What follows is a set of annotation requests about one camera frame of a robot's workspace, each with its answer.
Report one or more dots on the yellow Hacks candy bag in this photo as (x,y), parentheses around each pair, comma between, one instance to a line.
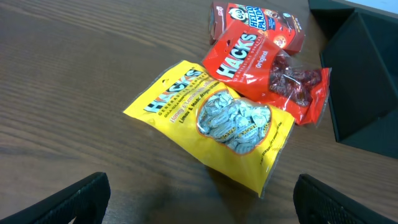
(231,134)

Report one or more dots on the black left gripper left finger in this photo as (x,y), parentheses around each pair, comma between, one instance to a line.
(83,202)

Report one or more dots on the dark green open box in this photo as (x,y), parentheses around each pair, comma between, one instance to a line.
(362,53)

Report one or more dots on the red Hacks candy bag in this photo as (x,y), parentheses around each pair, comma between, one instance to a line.
(250,63)

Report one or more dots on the red Hello Panda box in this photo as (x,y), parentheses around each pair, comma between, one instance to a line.
(282,28)

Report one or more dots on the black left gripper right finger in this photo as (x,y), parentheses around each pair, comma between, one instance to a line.
(318,203)

